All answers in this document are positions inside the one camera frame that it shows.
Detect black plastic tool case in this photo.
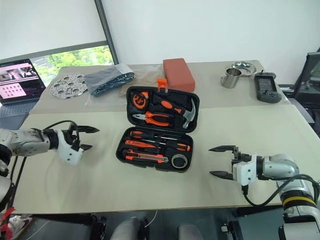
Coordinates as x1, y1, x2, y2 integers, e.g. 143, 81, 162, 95
115, 77, 201, 176

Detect red cable tie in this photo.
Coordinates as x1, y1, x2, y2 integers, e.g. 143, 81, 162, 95
0, 206, 16, 239

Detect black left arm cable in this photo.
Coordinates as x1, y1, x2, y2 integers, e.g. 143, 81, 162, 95
7, 120, 77, 210

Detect grey rounded shape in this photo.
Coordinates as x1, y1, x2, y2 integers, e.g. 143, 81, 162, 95
176, 219, 204, 240
109, 216, 149, 240

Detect orange handled pliers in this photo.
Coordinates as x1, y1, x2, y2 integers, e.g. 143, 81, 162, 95
132, 111, 171, 127

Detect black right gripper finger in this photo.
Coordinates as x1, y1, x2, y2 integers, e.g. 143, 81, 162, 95
208, 144, 238, 154
208, 170, 236, 182

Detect red-brown rectangular block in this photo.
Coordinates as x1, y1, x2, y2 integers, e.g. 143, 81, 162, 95
162, 57, 197, 92

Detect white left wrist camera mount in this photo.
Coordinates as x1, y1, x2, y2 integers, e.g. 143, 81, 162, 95
56, 129, 85, 166

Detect black metal bracket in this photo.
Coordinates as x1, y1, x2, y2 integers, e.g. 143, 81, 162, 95
220, 219, 241, 240
91, 214, 108, 240

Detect round perforated metal plate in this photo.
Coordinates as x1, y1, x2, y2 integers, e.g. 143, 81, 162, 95
48, 73, 89, 100

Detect dark blue plastic bag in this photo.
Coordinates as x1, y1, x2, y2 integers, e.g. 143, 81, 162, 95
83, 63, 136, 98

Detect stainless steel bowl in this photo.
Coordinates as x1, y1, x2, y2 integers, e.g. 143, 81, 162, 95
229, 60, 258, 77

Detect stainless steel cup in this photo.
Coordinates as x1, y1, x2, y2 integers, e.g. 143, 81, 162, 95
220, 67, 243, 89

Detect black electrical tape roll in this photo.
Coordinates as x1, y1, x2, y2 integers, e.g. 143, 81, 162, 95
171, 153, 189, 169

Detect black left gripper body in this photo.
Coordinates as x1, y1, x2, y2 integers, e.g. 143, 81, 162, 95
63, 123, 83, 151

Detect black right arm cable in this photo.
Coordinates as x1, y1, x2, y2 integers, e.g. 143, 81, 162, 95
241, 173, 320, 207

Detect orange black tape measure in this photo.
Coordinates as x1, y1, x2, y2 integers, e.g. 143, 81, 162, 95
131, 91, 151, 109

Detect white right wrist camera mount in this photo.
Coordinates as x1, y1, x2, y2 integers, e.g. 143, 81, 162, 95
231, 152, 259, 187

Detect dark grey handheld game console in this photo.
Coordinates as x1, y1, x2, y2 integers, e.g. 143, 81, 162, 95
254, 70, 282, 104

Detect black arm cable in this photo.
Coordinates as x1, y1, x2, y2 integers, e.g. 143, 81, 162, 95
241, 173, 320, 207
7, 120, 77, 210

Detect claw hammer orange black handle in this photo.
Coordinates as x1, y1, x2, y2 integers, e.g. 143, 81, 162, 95
151, 93, 200, 130

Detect long-shaft black orange screwdriver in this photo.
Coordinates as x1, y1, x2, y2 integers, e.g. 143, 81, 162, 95
147, 139, 193, 153

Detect grey window frame post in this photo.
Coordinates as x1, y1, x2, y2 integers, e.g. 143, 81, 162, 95
93, 0, 120, 66

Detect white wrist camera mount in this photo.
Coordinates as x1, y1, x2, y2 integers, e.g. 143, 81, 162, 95
231, 152, 259, 187
56, 129, 85, 166

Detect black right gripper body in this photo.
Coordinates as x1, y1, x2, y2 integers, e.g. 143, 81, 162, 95
230, 145, 253, 165

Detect black mesh office chair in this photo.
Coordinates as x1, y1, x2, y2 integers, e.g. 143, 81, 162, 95
287, 46, 320, 124

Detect open laptop computer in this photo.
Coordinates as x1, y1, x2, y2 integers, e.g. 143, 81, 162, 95
0, 58, 47, 121

